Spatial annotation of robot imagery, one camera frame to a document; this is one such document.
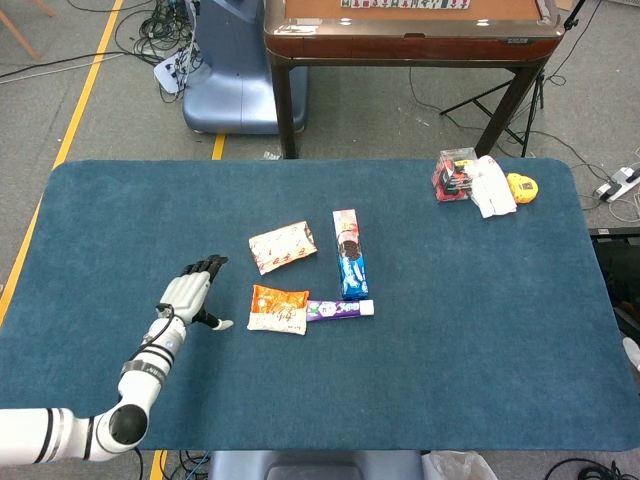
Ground white shoe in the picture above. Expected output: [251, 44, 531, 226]
[622, 336, 640, 372]

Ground blue felt table mat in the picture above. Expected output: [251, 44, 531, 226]
[0, 158, 630, 452]

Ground black cable coil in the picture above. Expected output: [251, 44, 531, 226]
[543, 457, 629, 480]

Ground yellow object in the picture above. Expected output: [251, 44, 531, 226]
[505, 171, 540, 206]

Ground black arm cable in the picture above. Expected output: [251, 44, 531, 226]
[130, 302, 176, 480]

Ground orange white snack bag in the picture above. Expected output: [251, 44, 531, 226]
[246, 284, 310, 337]

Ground clear plastic bag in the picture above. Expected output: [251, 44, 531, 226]
[422, 449, 499, 480]

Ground white grey power strip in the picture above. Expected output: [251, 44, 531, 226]
[594, 166, 640, 202]

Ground brown mahjong table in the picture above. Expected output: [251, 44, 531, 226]
[263, 0, 565, 160]

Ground clear box red black capsules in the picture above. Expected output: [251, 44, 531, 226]
[432, 147, 479, 204]

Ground floor cable bundle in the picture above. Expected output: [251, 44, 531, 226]
[113, 0, 201, 105]

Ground black furniture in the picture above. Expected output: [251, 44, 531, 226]
[589, 227, 640, 351]

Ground dark blue robot chest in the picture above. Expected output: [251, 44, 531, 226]
[207, 449, 426, 480]

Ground black tripod stand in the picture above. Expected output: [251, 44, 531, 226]
[439, 0, 589, 159]

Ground purple toothpaste tube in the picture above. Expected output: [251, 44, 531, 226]
[305, 298, 376, 323]

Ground blue cookie box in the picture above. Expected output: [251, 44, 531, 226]
[332, 208, 370, 301]

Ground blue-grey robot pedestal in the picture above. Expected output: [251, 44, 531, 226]
[182, 0, 309, 135]

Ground white crumpled plastic bag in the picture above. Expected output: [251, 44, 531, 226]
[469, 155, 518, 220]

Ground white power strip with plugs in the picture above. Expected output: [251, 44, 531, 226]
[153, 47, 195, 95]

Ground white chair wooden legs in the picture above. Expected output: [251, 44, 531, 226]
[0, 0, 56, 61]

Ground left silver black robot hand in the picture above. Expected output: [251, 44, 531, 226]
[155, 253, 235, 332]

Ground black floor cable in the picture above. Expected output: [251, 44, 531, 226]
[0, 49, 129, 81]

